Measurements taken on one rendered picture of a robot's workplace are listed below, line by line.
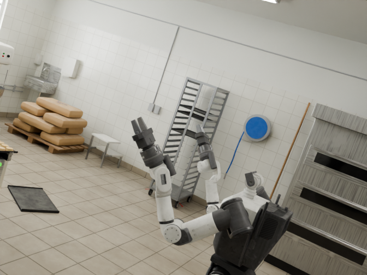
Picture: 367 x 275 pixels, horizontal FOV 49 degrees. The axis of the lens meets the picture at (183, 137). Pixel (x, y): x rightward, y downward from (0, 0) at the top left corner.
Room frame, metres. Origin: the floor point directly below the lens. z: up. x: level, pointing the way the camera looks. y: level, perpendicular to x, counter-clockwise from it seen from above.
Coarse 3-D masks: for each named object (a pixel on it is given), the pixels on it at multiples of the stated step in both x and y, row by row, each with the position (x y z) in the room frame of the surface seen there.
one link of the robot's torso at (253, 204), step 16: (240, 192) 1.90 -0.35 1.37; (256, 208) 1.72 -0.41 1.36; (272, 208) 1.79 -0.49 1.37; (256, 224) 1.73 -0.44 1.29; (272, 224) 1.70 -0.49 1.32; (288, 224) 1.86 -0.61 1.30; (224, 240) 1.76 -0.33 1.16; (240, 240) 1.72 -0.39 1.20; (256, 240) 1.72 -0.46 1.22; (272, 240) 1.69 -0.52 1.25; (224, 256) 1.77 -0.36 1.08; (240, 256) 1.73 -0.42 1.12; (256, 256) 1.71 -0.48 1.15
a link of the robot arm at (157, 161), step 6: (162, 156) 1.69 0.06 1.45; (168, 156) 1.72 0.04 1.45; (144, 162) 1.68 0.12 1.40; (150, 162) 1.66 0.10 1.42; (156, 162) 1.66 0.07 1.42; (162, 162) 1.70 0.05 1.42; (168, 162) 1.71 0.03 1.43; (150, 168) 1.68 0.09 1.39; (156, 168) 1.67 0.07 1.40; (168, 168) 1.71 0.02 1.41; (174, 168) 1.72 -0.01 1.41; (150, 174) 1.74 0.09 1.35; (174, 174) 1.71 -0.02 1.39
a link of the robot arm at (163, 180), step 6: (162, 168) 1.65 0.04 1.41; (156, 174) 1.64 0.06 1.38; (162, 174) 1.65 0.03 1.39; (168, 174) 1.66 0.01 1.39; (156, 180) 1.64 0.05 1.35; (162, 180) 1.65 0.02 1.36; (168, 180) 1.65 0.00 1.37; (156, 186) 1.64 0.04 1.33; (162, 186) 1.64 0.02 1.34; (168, 186) 1.65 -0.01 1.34; (156, 192) 1.66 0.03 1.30; (162, 192) 1.64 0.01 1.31; (168, 192) 1.66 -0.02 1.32
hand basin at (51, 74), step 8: (40, 56) 7.63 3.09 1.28; (48, 64) 7.59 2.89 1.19; (64, 64) 7.31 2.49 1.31; (72, 64) 7.25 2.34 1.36; (48, 72) 7.57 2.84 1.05; (56, 72) 7.49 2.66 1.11; (64, 72) 7.29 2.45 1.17; (72, 72) 7.23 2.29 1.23; (32, 80) 7.24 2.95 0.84; (40, 80) 7.19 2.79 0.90; (48, 80) 7.55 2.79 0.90; (56, 80) 7.47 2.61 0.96; (32, 88) 7.22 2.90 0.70; (40, 88) 7.14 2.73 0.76; (48, 88) 7.28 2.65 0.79
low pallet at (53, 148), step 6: (12, 126) 6.45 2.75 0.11; (12, 132) 6.42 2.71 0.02; (18, 132) 6.54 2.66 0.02; (24, 132) 6.34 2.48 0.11; (30, 138) 6.27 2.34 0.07; (36, 138) 6.23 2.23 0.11; (48, 144) 6.13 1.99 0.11; (48, 150) 6.12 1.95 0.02; (54, 150) 6.11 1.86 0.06; (60, 150) 6.09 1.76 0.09; (66, 150) 6.39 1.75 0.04; (72, 150) 6.53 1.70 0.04; (78, 150) 6.69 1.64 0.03
